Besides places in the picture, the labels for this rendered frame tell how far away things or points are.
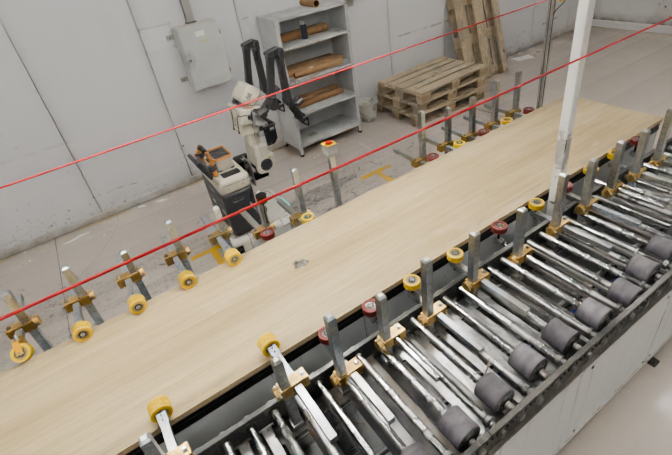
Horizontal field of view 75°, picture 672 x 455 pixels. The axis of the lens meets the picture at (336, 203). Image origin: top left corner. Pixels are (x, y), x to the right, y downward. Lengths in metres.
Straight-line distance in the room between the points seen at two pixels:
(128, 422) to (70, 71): 3.51
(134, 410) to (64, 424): 0.27
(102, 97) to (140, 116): 0.38
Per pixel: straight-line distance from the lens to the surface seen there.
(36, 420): 2.21
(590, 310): 2.15
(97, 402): 2.10
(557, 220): 2.51
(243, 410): 2.05
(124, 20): 4.81
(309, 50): 5.51
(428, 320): 2.02
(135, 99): 4.92
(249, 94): 3.44
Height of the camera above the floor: 2.36
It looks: 33 degrees down
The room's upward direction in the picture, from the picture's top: 10 degrees counter-clockwise
